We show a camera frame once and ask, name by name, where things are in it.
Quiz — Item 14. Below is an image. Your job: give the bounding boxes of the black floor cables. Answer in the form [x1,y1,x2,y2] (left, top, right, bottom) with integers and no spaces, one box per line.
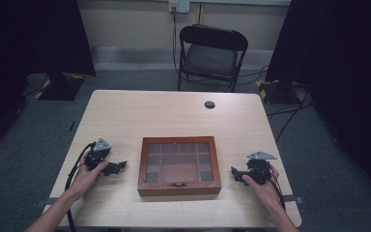
[266,86,315,143]

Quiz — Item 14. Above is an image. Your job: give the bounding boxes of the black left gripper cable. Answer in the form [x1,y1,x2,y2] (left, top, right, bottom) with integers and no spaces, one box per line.
[64,141,97,232]

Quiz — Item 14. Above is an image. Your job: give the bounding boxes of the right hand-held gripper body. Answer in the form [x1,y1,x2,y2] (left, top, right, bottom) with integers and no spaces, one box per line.
[244,151,278,187]

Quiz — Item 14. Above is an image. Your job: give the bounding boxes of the wooden box with glass lid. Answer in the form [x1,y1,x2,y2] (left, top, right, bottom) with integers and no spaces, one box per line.
[137,135,222,198]

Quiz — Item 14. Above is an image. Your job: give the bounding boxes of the person's right hand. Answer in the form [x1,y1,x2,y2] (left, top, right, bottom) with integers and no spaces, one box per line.
[242,163,281,211]

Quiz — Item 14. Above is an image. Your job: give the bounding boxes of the black folding chair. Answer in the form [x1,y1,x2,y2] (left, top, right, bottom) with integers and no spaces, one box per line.
[176,23,249,93]

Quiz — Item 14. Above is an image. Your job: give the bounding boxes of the black stand base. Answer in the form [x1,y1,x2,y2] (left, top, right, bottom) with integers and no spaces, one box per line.
[256,78,301,105]
[34,72,86,102]

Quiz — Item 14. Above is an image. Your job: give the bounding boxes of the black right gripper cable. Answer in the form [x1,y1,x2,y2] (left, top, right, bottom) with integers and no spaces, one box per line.
[264,173,287,211]

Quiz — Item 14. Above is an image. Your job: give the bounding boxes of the white wall outlet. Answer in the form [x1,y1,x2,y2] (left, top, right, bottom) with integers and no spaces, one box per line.
[168,0,191,15]

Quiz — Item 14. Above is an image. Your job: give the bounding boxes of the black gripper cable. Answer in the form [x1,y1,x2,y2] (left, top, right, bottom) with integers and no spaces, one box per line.
[264,173,287,211]
[64,141,97,232]

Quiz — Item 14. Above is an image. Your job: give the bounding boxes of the black power cable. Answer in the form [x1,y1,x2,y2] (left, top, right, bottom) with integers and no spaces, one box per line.
[171,6,180,75]

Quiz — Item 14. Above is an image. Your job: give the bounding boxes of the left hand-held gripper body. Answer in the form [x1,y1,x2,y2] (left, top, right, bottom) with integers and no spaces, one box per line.
[84,137,113,172]

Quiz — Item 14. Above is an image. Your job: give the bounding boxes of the person's left hand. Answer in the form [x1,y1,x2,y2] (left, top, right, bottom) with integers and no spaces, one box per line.
[67,152,111,198]

